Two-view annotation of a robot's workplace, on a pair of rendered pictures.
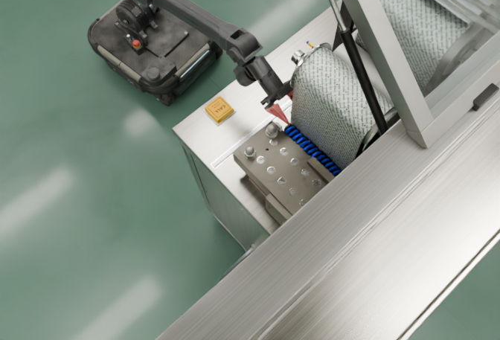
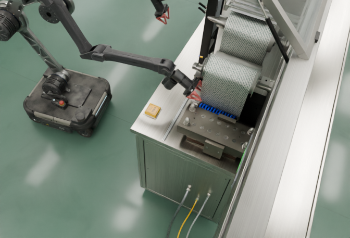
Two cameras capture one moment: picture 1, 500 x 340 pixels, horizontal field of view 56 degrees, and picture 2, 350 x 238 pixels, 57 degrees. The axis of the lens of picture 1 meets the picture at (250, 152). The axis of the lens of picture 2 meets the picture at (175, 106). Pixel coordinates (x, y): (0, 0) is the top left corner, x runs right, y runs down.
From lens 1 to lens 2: 59 cm
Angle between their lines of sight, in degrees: 20
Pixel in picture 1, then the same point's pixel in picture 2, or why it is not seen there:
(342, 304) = (294, 147)
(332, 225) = (292, 96)
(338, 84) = (228, 67)
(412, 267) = (312, 122)
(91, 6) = (13, 92)
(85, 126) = (37, 166)
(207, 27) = (145, 62)
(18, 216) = not seen: outside the picture
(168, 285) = not seen: outside the picture
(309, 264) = (294, 112)
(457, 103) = (311, 39)
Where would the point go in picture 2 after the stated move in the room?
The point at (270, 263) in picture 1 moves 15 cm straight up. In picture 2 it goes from (279, 117) to (297, 84)
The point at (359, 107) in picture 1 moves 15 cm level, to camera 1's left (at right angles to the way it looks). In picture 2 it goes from (243, 74) to (216, 85)
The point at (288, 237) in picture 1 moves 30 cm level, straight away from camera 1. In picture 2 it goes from (279, 105) to (246, 39)
